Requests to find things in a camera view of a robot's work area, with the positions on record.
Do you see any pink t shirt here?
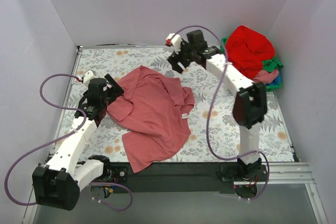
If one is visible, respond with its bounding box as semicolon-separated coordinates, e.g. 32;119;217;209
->
252;69;279;84
107;66;195;173

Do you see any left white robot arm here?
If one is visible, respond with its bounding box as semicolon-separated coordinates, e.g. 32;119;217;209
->
32;71;124;210

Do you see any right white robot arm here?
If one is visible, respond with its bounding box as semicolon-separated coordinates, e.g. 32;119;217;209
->
165;29;267;182

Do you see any red t shirt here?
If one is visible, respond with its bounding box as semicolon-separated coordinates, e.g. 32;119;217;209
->
225;26;275;79

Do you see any green t shirt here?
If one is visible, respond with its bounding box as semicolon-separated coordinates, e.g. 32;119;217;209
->
262;56;283;72

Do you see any floral table mat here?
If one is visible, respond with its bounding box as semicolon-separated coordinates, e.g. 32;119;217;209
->
56;47;295;162

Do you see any green plastic basket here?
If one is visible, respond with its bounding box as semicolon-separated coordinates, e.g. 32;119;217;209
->
220;37;282;92

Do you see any blue t shirt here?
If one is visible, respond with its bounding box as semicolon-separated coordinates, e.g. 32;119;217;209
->
271;71;281;86

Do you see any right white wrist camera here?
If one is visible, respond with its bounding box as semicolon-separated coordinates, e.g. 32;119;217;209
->
165;33;183;54

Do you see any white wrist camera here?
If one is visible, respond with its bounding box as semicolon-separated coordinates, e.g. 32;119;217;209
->
165;33;183;54
76;69;97;87

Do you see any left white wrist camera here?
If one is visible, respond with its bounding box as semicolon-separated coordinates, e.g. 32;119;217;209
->
76;69;97;87

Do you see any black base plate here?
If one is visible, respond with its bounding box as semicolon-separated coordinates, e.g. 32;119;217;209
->
81;161;270;195

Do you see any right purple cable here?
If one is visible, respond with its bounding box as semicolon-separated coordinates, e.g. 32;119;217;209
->
178;26;270;201

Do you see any aluminium frame rail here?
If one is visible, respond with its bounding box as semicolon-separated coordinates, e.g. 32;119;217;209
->
34;161;316;186

